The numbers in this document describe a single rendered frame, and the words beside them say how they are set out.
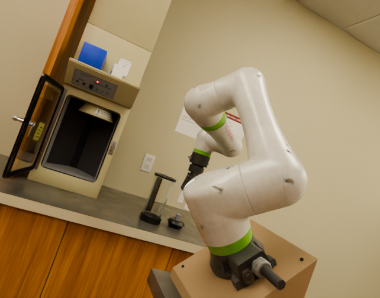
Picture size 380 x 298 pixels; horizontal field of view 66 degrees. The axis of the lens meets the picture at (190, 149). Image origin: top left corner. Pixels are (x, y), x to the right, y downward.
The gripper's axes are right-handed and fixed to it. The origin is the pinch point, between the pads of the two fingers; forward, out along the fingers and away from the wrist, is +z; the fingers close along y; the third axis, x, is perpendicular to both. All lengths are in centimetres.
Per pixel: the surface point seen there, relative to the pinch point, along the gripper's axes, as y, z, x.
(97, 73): 1, -44, -58
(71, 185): -10, 9, -53
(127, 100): -5, -38, -42
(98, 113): -12, -28, -52
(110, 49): -10, -58, -58
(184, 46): -54, -90, -18
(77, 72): -2, -41, -67
